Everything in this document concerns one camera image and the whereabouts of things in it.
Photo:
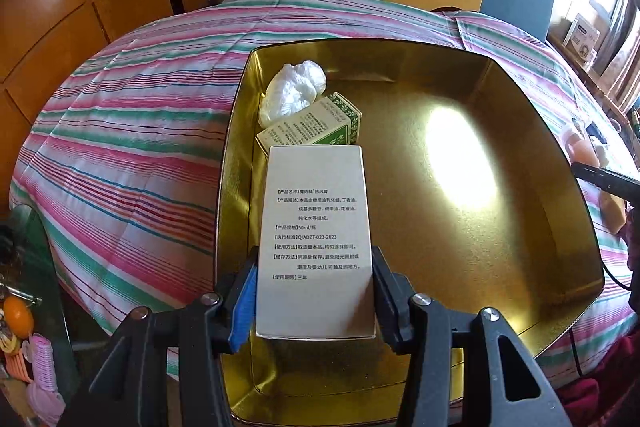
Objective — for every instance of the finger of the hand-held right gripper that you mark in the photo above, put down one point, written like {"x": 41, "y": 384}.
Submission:
{"x": 602, "y": 178}

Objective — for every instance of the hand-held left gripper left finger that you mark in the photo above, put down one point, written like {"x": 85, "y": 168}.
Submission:
{"x": 241, "y": 307}

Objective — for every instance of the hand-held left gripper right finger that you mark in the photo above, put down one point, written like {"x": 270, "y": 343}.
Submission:
{"x": 385, "y": 302}

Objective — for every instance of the white printed carton box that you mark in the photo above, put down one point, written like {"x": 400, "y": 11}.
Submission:
{"x": 315, "y": 237}

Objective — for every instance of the gold metal tin tray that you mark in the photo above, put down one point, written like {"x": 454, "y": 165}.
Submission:
{"x": 475, "y": 187}

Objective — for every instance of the yellow sponge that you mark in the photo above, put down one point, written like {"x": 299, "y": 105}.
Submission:
{"x": 614, "y": 212}

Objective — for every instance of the clear wrapped ball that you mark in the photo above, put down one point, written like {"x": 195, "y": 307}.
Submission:
{"x": 574, "y": 139}

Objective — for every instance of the wooden desk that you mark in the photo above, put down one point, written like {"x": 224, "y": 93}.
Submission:
{"x": 595, "y": 77}

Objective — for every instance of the white product box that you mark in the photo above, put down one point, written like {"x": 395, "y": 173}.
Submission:
{"x": 582, "y": 37}

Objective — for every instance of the green patterned carton box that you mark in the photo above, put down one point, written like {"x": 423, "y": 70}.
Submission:
{"x": 315, "y": 127}

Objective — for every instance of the striped bed sheet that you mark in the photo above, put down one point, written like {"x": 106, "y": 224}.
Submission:
{"x": 150, "y": 132}

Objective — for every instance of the pink hair rollers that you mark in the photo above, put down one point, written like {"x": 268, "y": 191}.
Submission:
{"x": 42, "y": 359}

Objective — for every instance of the red blanket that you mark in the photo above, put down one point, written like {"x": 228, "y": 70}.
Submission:
{"x": 605, "y": 387}

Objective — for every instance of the white crumpled plastic bag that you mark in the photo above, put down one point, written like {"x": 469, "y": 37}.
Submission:
{"x": 292, "y": 92}

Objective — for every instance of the orange fruit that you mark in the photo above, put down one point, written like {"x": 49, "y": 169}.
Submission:
{"x": 17, "y": 317}

